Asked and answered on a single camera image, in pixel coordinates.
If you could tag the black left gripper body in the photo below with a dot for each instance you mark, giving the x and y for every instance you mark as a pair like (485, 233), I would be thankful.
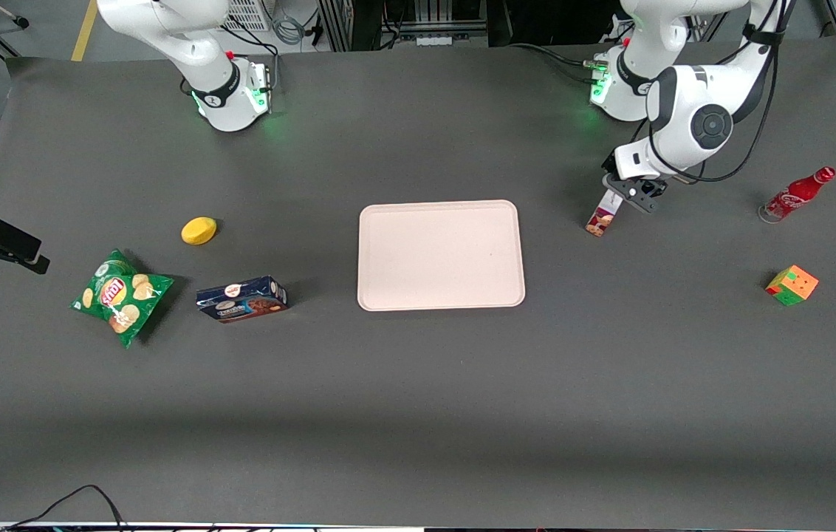
(619, 184)

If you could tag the red cookie box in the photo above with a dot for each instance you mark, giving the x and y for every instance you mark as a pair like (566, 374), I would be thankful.
(602, 218)

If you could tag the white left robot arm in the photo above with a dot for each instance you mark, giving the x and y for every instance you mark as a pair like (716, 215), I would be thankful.
(684, 111)

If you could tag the beige plastic tray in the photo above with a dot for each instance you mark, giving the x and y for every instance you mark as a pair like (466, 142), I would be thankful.
(440, 255)

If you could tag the dark blue cookie box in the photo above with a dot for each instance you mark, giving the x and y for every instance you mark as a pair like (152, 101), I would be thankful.
(241, 299)

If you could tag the white perforated box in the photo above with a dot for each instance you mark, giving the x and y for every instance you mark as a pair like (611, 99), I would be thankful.
(248, 13)

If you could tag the green chips bag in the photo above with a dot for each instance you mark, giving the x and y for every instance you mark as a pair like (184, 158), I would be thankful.
(119, 297)

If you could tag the red cola bottle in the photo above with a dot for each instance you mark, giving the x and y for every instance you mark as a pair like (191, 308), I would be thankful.
(798, 193)

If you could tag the colourful puzzle cube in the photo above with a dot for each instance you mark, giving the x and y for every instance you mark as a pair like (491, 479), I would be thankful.
(792, 285)

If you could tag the yellow lemon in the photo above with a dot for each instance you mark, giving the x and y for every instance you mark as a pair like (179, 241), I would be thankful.
(199, 230)

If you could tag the white power strip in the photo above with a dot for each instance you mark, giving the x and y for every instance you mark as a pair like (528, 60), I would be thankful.
(434, 40)

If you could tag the dark grey table mat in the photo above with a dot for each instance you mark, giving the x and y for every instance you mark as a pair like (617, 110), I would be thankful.
(418, 406)

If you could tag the aluminium frame post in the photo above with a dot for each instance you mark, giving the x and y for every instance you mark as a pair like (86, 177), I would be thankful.
(337, 22)

